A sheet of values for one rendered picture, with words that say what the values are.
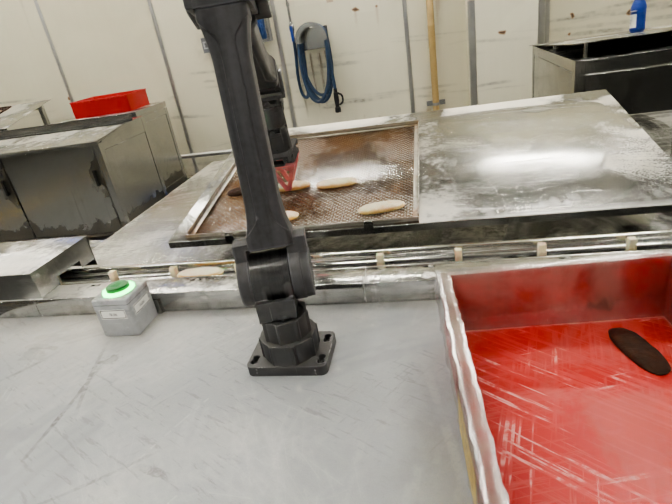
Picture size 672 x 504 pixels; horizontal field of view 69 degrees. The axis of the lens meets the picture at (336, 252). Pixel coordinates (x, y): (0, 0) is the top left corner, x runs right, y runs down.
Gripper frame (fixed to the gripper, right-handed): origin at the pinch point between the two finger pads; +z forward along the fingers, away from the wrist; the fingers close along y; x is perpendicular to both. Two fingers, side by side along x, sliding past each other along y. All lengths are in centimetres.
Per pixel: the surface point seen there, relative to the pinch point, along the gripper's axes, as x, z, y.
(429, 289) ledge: 31, 2, 40
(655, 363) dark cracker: 57, 0, 60
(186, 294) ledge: -13.2, 0.9, 37.9
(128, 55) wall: -222, 26, -352
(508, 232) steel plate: 48, 9, 16
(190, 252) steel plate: -24.8, 9.2, 11.8
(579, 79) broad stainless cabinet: 105, 30, -129
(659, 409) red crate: 54, 0, 66
